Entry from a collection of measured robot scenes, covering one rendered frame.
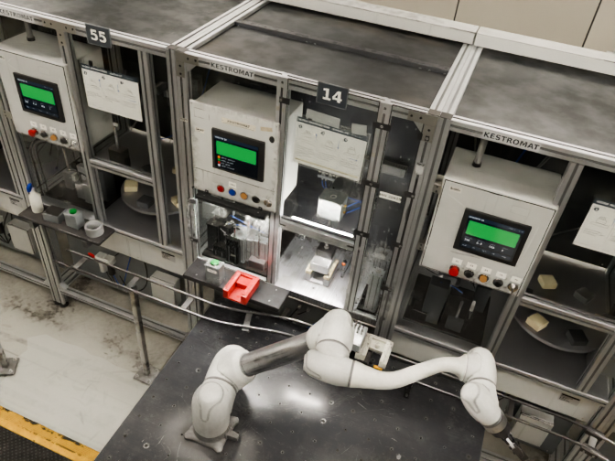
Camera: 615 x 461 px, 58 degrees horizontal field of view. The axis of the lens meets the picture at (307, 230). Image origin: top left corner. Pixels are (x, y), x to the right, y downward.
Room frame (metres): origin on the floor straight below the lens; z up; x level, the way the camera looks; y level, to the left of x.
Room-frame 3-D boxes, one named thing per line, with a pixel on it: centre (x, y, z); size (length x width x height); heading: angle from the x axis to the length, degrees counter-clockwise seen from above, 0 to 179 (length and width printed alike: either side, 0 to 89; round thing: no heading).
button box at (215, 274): (2.01, 0.44, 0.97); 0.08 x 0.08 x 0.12; 72
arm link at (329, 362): (1.29, -0.12, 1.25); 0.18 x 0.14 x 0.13; 81
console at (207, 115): (2.18, 0.32, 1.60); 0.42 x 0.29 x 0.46; 72
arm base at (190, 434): (1.31, 0.31, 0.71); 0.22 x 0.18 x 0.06; 72
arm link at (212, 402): (1.32, 0.33, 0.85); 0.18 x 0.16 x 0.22; 171
